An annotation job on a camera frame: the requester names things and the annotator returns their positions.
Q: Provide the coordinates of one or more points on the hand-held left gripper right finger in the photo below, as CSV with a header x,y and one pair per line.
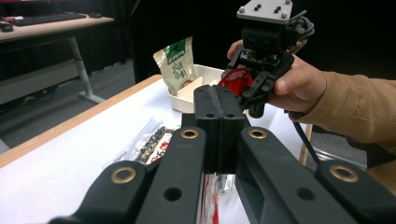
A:
x,y
230,105

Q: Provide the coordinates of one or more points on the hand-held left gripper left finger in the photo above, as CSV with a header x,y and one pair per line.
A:
x,y
207,105

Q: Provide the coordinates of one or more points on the red seasoning packet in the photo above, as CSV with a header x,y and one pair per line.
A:
x,y
236,81

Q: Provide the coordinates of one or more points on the white divided tray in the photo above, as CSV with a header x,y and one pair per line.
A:
x,y
205,74

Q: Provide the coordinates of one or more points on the beige and green pouch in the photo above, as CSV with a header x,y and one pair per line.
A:
x,y
177,68

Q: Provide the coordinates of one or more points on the clear bag of dried seaweed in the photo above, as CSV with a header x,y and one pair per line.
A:
x,y
149,149

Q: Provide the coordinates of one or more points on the wooden desk with metal legs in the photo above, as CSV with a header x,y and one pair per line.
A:
x,y
46,29

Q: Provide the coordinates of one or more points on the black keyboard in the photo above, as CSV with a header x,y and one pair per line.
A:
x,y
46,18

